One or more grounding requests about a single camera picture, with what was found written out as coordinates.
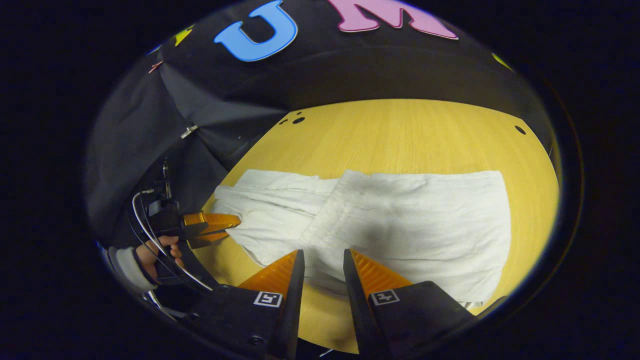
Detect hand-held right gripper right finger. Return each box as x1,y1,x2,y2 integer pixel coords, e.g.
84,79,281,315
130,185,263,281
343,248,477,360

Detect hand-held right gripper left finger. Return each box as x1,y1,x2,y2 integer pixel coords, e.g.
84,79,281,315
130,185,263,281
184,249,306,360

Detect white jeans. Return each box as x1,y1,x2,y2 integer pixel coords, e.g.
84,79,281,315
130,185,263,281
210,169,512,307

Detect black backdrop cloth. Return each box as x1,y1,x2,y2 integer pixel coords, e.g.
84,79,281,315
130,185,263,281
85,0,556,251

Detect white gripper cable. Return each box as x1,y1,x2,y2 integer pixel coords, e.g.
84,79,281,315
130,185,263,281
131,190,215,292

